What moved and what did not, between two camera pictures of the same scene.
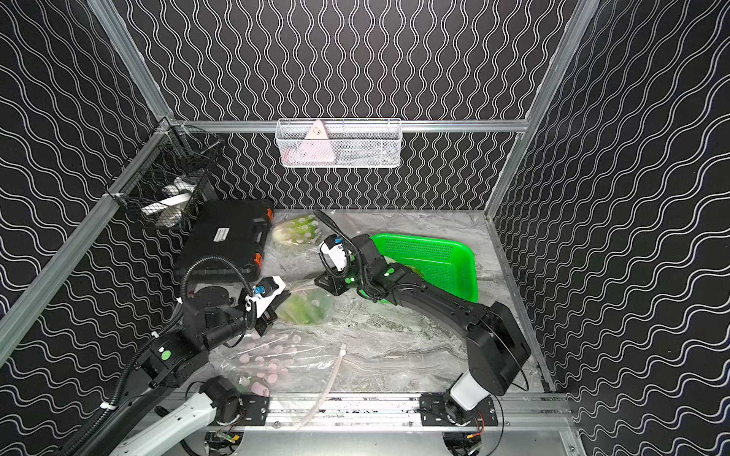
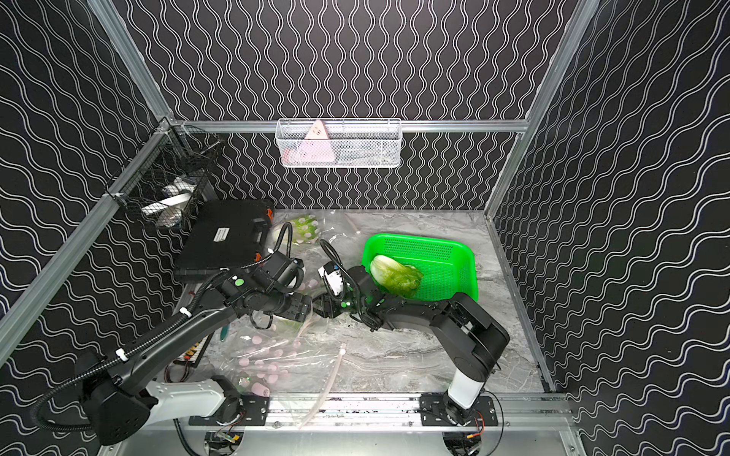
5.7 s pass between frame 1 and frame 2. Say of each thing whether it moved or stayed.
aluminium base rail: stayed
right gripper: moved
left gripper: moved
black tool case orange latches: stayed
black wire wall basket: stayed
